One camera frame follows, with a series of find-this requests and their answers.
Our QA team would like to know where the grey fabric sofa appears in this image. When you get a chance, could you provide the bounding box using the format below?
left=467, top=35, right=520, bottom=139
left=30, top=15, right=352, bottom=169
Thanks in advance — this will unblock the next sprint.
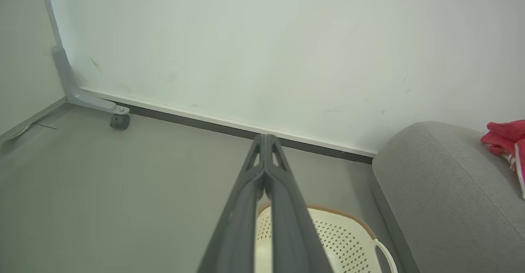
left=371, top=121, right=525, bottom=273

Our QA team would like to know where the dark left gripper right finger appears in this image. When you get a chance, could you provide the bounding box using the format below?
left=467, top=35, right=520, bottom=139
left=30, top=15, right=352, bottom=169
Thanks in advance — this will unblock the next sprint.
left=265, top=134, right=333, bottom=273

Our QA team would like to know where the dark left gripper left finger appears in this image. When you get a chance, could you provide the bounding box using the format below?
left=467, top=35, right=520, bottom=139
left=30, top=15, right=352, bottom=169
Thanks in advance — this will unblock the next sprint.
left=197, top=134, right=266, bottom=273

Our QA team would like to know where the grey metal partition leg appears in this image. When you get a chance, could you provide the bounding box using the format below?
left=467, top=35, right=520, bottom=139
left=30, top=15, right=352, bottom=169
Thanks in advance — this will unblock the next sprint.
left=52, top=45, right=130, bottom=116

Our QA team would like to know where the beige perforated laundry basket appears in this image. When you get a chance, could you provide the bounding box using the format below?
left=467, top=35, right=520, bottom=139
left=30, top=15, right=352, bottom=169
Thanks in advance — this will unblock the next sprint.
left=254, top=201, right=398, bottom=273

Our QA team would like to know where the white partition panel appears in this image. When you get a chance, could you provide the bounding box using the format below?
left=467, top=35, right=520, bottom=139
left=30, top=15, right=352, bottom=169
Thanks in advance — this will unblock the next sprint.
left=39, top=0, right=525, bottom=165

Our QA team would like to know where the black caster wheel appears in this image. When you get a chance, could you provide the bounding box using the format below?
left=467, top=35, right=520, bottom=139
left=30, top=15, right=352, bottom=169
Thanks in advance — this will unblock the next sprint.
left=110, top=114, right=131, bottom=131

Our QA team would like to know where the red garment with white stripes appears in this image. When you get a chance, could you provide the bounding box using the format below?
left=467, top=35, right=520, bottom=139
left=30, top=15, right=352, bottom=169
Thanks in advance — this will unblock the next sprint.
left=481, top=120, right=525, bottom=200

